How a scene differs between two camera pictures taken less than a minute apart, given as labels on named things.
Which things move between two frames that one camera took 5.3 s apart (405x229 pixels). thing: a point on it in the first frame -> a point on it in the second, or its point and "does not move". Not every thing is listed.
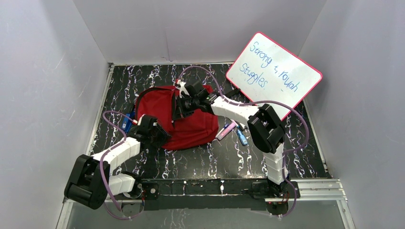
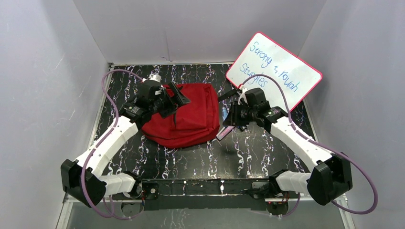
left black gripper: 156,134 -> 172,99
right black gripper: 180,112 -> 232,119
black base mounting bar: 241,193 does not move
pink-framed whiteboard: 265,70 does not move
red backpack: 197,128 does not move
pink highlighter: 227,130 does not move
